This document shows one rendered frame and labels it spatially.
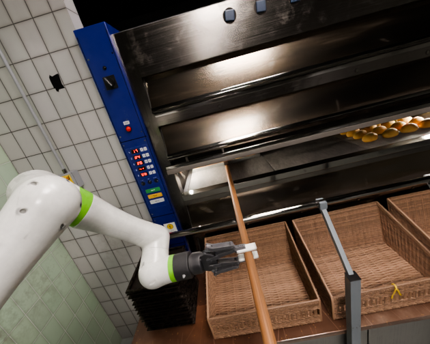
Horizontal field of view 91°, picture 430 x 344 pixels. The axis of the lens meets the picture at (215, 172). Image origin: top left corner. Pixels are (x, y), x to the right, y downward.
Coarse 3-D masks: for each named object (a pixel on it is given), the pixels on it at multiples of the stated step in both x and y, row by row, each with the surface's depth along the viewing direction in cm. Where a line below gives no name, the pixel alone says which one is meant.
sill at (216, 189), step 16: (400, 144) 125; (416, 144) 124; (320, 160) 131; (336, 160) 126; (352, 160) 127; (256, 176) 133; (272, 176) 129; (288, 176) 129; (192, 192) 134; (208, 192) 132
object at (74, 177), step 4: (68, 172) 123; (72, 172) 121; (76, 172) 124; (60, 176) 119; (64, 176) 119; (68, 176) 119; (72, 176) 120; (76, 176) 124; (80, 176) 126; (72, 180) 120; (76, 180) 123; (80, 180) 126; (76, 184) 122; (80, 184) 125
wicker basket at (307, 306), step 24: (216, 240) 142; (264, 240) 139; (288, 240) 138; (240, 264) 142; (264, 264) 141; (288, 264) 138; (216, 288) 134; (240, 288) 130; (264, 288) 126; (288, 288) 122; (312, 288) 105; (216, 312) 120; (240, 312) 117; (288, 312) 102; (216, 336) 107
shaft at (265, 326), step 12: (228, 168) 151; (228, 180) 132; (240, 216) 93; (240, 228) 85; (252, 264) 67; (252, 276) 63; (252, 288) 60; (264, 300) 56; (264, 312) 53; (264, 324) 50; (264, 336) 48
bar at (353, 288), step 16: (352, 192) 94; (368, 192) 92; (288, 208) 95; (304, 208) 94; (320, 208) 94; (208, 224) 99; (224, 224) 97; (336, 240) 88; (352, 272) 83; (352, 288) 82; (352, 304) 85; (352, 320) 88; (352, 336) 92
